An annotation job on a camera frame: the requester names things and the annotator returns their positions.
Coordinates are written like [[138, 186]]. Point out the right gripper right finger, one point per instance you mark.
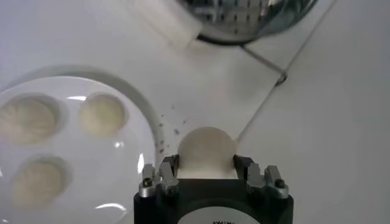
[[256, 181]]

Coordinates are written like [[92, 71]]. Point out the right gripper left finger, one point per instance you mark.
[[164, 182]]

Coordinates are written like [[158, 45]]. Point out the white steamed baozi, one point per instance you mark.
[[27, 120], [38, 181], [102, 114], [207, 152]]

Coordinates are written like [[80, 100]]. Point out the stainless steel steamer basket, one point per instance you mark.
[[243, 21]]

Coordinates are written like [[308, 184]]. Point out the white round plate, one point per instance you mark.
[[91, 170]]

